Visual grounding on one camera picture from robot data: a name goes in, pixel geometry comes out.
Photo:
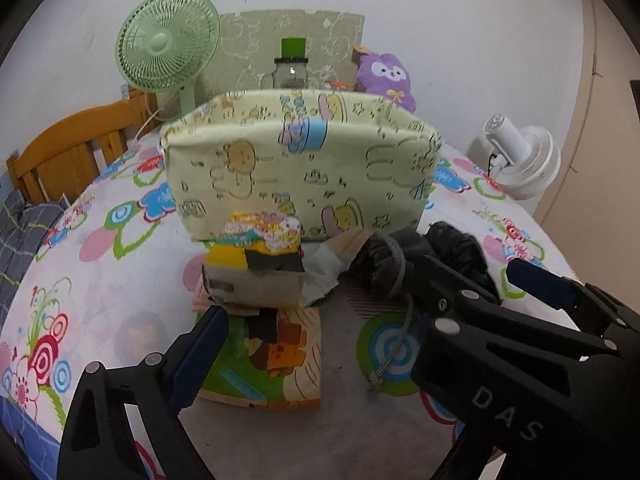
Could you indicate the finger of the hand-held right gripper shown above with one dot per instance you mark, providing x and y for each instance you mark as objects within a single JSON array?
[
  {"x": 440, "y": 280},
  {"x": 540, "y": 282}
]

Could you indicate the colourful patterned cloth bundle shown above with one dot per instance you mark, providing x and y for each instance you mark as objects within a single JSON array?
[{"x": 265, "y": 232}]

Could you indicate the small orange object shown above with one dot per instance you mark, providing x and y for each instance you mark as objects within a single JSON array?
[{"x": 342, "y": 83}]

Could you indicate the white sock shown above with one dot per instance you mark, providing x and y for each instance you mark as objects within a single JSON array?
[{"x": 322, "y": 272}]

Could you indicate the beige printed board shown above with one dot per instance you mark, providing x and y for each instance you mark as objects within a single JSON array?
[{"x": 250, "y": 45}]

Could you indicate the wooden bed headboard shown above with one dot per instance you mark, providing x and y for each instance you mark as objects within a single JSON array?
[{"x": 65, "y": 150}]

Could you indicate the beige door panel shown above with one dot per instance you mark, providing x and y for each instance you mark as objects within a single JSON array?
[{"x": 610, "y": 110}]

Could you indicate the white desk fan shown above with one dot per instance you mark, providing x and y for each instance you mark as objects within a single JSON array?
[{"x": 530, "y": 160}]

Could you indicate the floral printed sheet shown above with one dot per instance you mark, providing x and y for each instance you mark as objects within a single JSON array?
[{"x": 125, "y": 285}]

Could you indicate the yellow packet with black tape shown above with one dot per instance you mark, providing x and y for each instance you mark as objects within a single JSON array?
[{"x": 227, "y": 257}]

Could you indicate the purple plush toy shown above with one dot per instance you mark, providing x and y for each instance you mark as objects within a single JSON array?
[{"x": 387, "y": 72}]

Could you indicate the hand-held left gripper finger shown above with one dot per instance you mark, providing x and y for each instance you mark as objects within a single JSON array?
[{"x": 197, "y": 360}]

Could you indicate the green desk fan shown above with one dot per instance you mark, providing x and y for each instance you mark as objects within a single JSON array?
[{"x": 160, "y": 42}]

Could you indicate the glass jar with green lid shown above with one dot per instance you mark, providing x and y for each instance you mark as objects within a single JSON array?
[{"x": 290, "y": 72}]

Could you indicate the yellow printed fabric storage box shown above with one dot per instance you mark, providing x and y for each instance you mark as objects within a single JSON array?
[{"x": 260, "y": 170}]

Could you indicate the grey plaid blanket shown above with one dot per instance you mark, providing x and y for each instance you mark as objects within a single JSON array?
[{"x": 25, "y": 230}]

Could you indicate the black plastic bag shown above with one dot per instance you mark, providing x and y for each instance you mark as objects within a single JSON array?
[{"x": 460, "y": 250}]

